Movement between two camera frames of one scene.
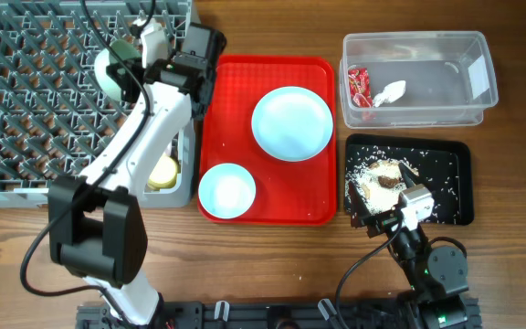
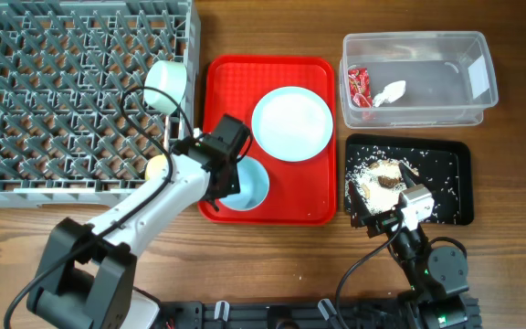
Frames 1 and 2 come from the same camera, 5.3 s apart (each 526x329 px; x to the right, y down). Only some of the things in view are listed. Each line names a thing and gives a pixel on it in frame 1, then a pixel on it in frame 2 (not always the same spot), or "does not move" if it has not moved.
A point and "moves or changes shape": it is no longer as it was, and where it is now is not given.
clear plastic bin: (449, 77) does not move
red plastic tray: (287, 193) does not move
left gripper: (132, 87) to (234, 186)
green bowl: (119, 51) moves or changes shape
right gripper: (362, 216) does not move
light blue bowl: (226, 190) moves or changes shape
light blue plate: (292, 123) does not move
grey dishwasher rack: (37, 111) does not move
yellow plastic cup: (164, 174) does not move
